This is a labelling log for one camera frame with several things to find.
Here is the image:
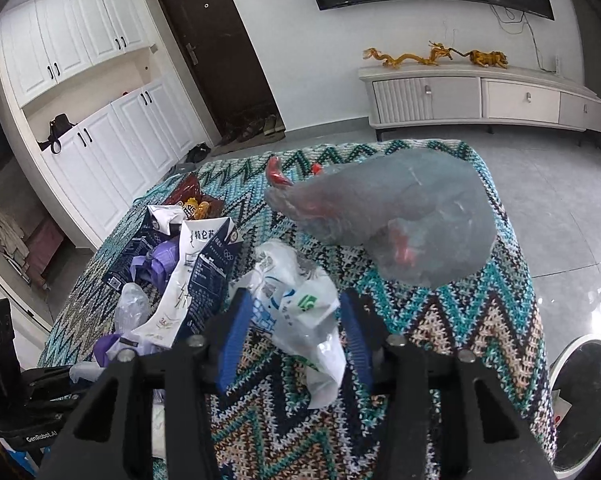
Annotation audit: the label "brown yellow snack bag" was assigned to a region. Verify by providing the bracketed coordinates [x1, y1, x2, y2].
[163, 174, 224, 220]

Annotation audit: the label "white shoe cabinet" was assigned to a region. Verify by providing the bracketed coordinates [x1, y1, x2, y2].
[0, 0, 208, 248]

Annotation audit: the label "purple plastic wrapper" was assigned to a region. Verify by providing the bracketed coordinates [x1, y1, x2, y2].
[93, 237, 179, 367]

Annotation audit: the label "white round trash bin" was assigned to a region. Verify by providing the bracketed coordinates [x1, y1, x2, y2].
[550, 335, 601, 479]

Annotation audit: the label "white TV cabinet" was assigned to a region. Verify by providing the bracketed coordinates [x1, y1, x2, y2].
[359, 63, 601, 133]

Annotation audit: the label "grey translucent plastic bag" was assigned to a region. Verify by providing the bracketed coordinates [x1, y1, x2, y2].
[266, 148, 497, 288]

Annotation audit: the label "shoes on doormat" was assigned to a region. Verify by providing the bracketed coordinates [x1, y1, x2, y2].
[220, 114, 285, 145]

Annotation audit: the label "black shoes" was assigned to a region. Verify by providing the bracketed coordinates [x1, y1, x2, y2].
[186, 142, 212, 164]

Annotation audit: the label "dark brown entrance door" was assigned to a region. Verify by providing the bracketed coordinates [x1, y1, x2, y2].
[158, 0, 280, 136]

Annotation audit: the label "black handbag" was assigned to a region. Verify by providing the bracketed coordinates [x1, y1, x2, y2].
[38, 114, 75, 155]

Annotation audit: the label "golden dragon figurine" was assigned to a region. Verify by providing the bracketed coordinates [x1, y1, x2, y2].
[362, 41, 452, 68]

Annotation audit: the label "white printed plastic bag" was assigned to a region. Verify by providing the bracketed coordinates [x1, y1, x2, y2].
[229, 238, 346, 410]

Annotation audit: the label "golden tiger figurine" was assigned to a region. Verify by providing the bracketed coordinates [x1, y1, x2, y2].
[451, 49, 509, 70]

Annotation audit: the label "dark blue milk carton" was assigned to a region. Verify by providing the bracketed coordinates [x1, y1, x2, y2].
[120, 205, 243, 349]

